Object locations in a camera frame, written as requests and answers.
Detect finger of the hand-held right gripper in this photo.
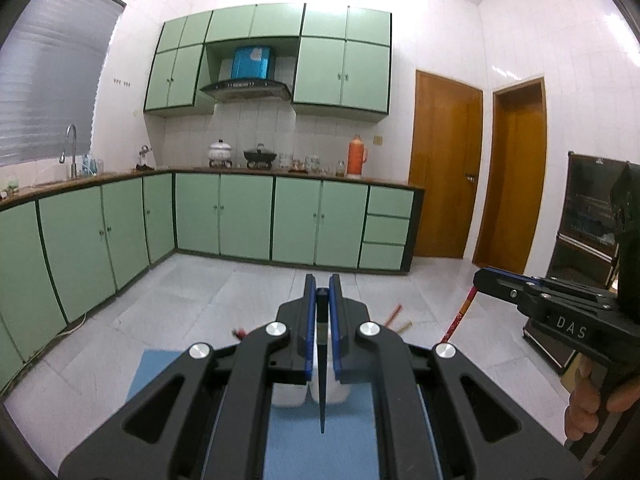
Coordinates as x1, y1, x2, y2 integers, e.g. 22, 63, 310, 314
487, 267, 619, 302
472, 267, 551, 318

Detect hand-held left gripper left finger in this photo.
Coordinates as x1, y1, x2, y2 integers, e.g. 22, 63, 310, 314
59, 272, 318, 480

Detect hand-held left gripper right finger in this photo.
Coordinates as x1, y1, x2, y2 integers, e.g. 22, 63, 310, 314
329, 272, 586, 480

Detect white plastic container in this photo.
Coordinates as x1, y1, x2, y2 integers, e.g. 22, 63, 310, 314
309, 382, 351, 405
272, 384, 309, 408

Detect black chopstick with gold band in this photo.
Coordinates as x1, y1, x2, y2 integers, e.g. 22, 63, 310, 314
316, 287, 330, 435

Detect person's right hand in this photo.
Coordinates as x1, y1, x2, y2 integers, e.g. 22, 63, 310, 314
564, 355, 640, 441

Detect black glass cabinet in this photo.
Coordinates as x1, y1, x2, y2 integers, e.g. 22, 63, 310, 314
522, 151, 632, 374

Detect plain wooden door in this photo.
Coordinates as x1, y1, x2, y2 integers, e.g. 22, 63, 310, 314
472, 76, 547, 276

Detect green base cabinets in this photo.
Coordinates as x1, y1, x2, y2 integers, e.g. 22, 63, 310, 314
0, 170, 426, 396

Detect orange thermos flask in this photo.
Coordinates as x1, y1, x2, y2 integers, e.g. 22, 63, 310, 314
348, 134, 370, 177

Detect black wok with lid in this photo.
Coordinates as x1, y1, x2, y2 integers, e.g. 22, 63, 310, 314
243, 143, 278, 170

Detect white lidded pot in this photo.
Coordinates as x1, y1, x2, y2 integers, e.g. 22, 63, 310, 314
208, 138, 234, 167

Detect black range hood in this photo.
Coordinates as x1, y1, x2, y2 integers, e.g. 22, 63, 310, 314
199, 79, 293, 104

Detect blue box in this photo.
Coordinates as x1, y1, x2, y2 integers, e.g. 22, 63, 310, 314
230, 45, 275, 81

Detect chrome kitchen faucet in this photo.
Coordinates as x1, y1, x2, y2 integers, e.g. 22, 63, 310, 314
59, 124, 80, 179

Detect grey window blind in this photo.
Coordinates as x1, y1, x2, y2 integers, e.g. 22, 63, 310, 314
0, 0, 126, 169

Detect wooden door with handle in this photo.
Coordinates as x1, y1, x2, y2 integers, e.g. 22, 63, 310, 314
408, 70, 485, 260

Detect green wall cabinets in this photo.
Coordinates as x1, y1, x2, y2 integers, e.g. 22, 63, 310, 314
143, 2, 393, 124

